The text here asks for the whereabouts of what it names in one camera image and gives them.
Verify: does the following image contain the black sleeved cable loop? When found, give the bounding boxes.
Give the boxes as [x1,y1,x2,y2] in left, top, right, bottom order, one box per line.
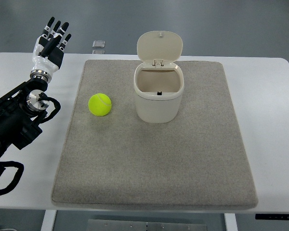
[0,160,25,197]

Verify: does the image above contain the black table control panel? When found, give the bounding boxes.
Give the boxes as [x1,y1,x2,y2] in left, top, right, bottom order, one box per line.
[255,214,289,220]

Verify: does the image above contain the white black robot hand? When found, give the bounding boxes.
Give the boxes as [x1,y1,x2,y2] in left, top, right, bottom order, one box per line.
[32,17,71,75]

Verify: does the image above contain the white right table leg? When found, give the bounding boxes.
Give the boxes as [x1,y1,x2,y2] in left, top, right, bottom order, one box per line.
[224,213,238,231]

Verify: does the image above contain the yellow tennis ball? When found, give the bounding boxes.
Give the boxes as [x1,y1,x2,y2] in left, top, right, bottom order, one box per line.
[88,93,112,116]

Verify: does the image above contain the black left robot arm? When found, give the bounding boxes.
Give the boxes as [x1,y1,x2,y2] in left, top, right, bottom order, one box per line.
[0,69,61,158]

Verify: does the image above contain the white left table leg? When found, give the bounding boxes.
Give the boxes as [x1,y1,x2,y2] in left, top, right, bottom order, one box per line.
[40,210,57,231]

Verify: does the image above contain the beige lidded plastic bin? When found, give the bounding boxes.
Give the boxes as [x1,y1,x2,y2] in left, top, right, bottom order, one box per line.
[133,31,184,123]

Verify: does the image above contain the clear plastic floor plate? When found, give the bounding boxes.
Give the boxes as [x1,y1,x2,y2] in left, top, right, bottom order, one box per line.
[92,40,105,48]

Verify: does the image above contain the white table leg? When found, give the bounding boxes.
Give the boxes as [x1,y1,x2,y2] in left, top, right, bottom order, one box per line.
[224,213,238,231]
[40,210,57,231]

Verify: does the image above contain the grey felt mat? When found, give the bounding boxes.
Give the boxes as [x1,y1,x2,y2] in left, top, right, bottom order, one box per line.
[52,60,258,210]

